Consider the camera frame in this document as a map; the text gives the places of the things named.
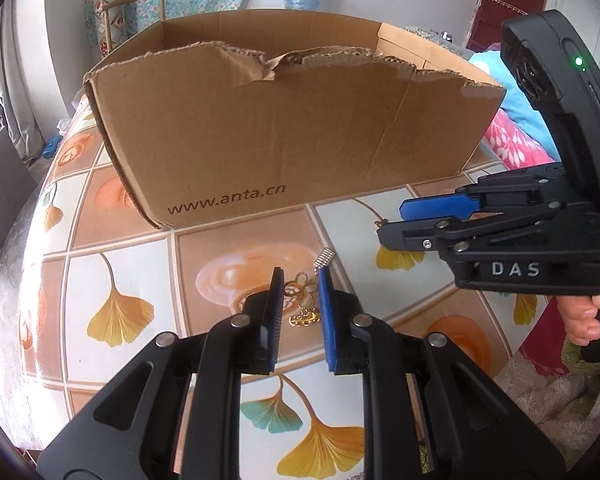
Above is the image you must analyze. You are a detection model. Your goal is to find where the grey glitter cloth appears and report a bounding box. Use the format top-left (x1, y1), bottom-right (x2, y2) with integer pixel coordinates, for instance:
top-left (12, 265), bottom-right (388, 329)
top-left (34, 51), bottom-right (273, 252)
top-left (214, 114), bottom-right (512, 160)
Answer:
top-left (402, 25), bottom-right (456, 43)

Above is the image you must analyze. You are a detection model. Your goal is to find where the torn cardboard box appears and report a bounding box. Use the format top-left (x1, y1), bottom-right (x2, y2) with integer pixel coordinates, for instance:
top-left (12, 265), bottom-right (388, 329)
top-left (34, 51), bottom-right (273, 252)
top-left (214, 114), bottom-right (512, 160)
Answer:
top-left (82, 8), bottom-right (508, 231)

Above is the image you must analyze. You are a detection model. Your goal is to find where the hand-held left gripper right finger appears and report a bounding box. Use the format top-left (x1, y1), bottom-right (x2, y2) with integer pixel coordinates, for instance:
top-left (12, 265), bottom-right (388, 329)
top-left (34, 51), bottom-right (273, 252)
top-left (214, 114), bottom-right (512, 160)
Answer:
top-left (317, 267), bottom-right (566, 480)

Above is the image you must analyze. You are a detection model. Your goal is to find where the person's right hand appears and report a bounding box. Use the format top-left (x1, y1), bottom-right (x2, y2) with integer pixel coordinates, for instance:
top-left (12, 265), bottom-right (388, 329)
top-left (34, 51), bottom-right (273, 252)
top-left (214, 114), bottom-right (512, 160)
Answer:
top-left (555, 285), bottom-right (600, 346)

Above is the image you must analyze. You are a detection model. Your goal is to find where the wooden chair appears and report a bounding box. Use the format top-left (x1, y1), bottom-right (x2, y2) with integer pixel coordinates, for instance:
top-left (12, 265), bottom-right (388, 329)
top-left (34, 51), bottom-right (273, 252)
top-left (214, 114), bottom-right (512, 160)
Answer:
top-left (94, 0), bottom-right (173, 56)

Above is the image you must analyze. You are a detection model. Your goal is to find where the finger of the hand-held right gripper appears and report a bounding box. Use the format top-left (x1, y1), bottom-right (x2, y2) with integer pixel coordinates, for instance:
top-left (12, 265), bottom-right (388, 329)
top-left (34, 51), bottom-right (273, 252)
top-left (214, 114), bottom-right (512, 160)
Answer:
top-left (399, 162), bottom-right (571, 223)
top-left (377, 200), bottom-right (572, 261)

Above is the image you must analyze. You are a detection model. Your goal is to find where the dark grey cabinet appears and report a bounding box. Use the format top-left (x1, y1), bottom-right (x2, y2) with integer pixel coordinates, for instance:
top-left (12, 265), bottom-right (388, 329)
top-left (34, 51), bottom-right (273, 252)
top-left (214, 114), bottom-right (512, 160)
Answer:
top-left (0, 127), bottom-right (36, 271)

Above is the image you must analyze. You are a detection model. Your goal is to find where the white plastic bag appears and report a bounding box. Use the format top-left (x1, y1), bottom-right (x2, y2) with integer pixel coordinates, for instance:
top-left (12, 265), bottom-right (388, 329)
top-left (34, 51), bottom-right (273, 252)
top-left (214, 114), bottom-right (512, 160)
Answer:
top-left (57, 92), bottom-right (88, 133)

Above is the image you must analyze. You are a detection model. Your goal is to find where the leaf patterned tablecloth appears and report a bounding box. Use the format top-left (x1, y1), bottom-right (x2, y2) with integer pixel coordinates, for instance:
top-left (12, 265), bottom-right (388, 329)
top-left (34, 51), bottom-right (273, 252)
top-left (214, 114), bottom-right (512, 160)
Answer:
top-left (19, 87), bottom-right (566, 480)

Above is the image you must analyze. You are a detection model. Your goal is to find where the pink leaf print blanket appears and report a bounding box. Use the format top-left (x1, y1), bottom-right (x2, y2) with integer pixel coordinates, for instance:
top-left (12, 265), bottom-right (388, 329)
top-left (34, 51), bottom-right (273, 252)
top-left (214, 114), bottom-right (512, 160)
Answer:
top-left (481, 107), bottom-right (581, 380)

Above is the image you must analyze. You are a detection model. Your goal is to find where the gold flower pendant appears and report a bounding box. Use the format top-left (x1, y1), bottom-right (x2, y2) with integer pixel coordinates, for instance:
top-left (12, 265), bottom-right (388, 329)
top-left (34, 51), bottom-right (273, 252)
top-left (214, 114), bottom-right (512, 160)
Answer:
top-left (285, 247), bottom-right (336, 311)

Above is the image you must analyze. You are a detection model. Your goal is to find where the grey curtain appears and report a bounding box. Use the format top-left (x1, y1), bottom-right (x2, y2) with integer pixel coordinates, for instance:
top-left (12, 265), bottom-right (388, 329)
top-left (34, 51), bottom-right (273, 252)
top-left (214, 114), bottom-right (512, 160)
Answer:
top-left (0, 0), bottom-right (48, 161)

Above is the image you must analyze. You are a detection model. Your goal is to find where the white fluffy blanket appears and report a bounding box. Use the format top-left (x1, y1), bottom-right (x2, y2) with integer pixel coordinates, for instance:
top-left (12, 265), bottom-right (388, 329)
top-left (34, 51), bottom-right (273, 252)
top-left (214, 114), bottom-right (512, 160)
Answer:
top-left (530, 360), bottom-right (600, 461)

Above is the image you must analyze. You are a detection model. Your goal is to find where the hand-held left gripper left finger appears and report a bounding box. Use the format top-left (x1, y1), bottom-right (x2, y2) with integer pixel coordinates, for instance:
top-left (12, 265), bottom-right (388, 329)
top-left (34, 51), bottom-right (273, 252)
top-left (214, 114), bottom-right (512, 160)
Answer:
top-left (39, 266), bottom-right (287, 480)

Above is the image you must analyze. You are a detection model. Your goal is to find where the green fluffy cloth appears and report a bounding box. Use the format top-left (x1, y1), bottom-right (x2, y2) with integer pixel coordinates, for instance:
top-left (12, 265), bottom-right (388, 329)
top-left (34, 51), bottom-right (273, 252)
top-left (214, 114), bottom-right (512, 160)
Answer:
top-left (562, 337), bottom-right (600, 376)

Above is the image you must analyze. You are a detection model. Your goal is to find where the light blue pillow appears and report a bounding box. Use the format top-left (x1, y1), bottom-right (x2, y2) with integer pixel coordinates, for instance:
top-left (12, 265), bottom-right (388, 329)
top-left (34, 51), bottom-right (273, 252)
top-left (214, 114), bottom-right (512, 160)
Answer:
top-left (467, 50), bottom-right (546, 126)

